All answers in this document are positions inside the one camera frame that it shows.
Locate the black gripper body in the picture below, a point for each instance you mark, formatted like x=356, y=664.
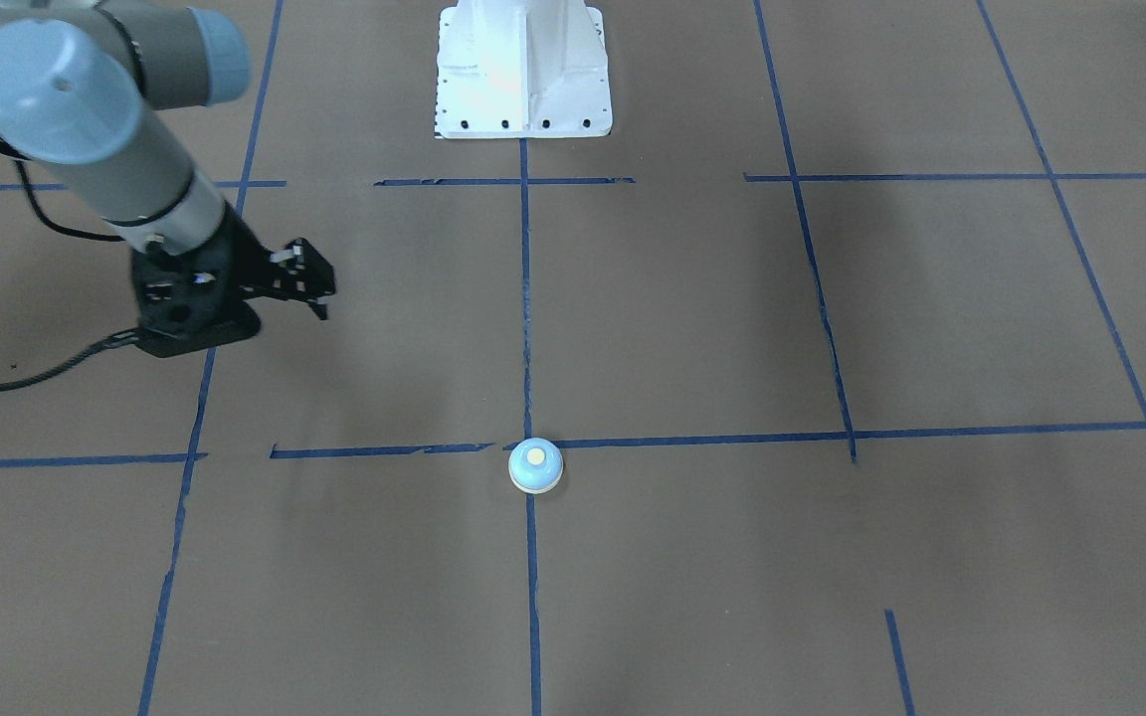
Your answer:
x=241, y=257

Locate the light blue call bell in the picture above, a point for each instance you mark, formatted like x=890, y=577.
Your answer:
x=535, y=466

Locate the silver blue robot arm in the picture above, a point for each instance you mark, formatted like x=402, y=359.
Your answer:
x=81, y=90

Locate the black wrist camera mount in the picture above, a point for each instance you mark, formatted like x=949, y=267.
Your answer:
x=190, y=311

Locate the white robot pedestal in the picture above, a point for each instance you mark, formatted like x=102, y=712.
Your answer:
x=519, y=69

